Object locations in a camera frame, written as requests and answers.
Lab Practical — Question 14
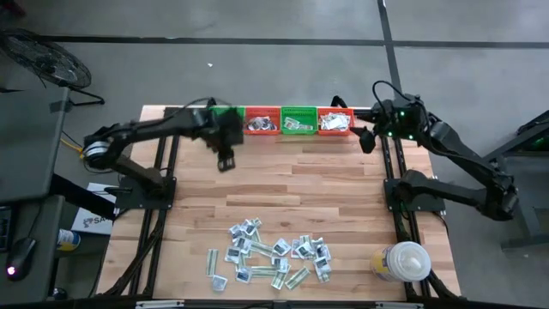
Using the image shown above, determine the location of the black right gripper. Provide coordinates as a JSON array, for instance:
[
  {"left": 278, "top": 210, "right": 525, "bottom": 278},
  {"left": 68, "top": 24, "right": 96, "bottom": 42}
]
[{"left": 349, "top": 106, "right": 395, "bottom": 136}]

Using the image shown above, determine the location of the green plastic basket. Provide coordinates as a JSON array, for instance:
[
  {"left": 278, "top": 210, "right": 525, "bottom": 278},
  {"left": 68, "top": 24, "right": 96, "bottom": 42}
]
[
  {"left": 208, "top": 106, "right": 246, "bottom": 130},
  {"left": 280, "top": 106, "right": 319, "bottom": 136}
]

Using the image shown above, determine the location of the orange-red plastic basket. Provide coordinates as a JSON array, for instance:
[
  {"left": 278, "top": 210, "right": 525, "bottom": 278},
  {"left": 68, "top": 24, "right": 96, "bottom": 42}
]
[
  {"left": 244, "top": 106, "right": 282, "bottom": 136},
  {"left": 317, "top": 106, "right": 357, "bottom": 137}
]

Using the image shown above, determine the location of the yellow wipes canister white lid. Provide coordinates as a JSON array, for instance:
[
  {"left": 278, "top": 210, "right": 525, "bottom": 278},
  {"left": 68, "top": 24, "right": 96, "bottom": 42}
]
[{"left": 370, "top": 240, "right": 432, "bottom": 283}]

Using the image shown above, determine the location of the white printed cardboard box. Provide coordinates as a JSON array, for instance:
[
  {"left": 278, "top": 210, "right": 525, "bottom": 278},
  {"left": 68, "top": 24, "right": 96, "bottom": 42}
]
[{"left": 70, "top": 182, "right": 117, "bottom": 236}]

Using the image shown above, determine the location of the black metal stand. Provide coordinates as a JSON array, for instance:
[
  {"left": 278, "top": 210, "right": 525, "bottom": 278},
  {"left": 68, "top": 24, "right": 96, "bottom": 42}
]
[{"left": 484, "top": 109, "right": 549, "bottom": 250}]

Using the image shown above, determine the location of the black floor fan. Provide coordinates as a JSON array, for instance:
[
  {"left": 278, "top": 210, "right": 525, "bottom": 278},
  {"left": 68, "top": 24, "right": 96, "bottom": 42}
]
[{"left": 0, "top": 25, "right": 106, "bottom": 107}]

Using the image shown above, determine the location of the white and yellow can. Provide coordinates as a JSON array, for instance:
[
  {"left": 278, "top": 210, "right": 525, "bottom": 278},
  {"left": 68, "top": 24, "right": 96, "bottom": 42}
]
[{"left": 57, "top": 228, "right": 81, "bottom": 252}]

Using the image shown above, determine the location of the grey desk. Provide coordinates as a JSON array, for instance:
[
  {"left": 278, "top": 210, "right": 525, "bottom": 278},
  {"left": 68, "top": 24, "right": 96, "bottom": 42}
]
[{"left": 0, "top": 87, "right": 72, "bottom": 304}]

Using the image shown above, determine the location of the black keyboard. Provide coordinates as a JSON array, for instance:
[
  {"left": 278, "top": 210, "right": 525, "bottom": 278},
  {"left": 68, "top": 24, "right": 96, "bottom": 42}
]
[{"left": 0, "top": 205, "right": 13, "bottom": 255}]

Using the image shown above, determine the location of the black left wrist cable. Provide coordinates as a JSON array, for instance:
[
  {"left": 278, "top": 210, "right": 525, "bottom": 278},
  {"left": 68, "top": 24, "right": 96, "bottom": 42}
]
[{"left": 165, "top": 97, "right": 235, "bottom": 125}]

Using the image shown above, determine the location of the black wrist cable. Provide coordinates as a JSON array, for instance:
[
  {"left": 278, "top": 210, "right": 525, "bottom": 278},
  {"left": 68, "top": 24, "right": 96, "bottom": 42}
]
[
  {"left": 165, "top": 97, "right": 235, "bottom": 125},
  {"left": 371, "top": 80, "right": 415, "bottom": 108}
]

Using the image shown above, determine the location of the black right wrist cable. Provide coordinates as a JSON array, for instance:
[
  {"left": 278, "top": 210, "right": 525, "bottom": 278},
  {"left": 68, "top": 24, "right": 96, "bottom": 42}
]
[{"left": 371, "top": 80, "right": 415, "bottom": 108}]

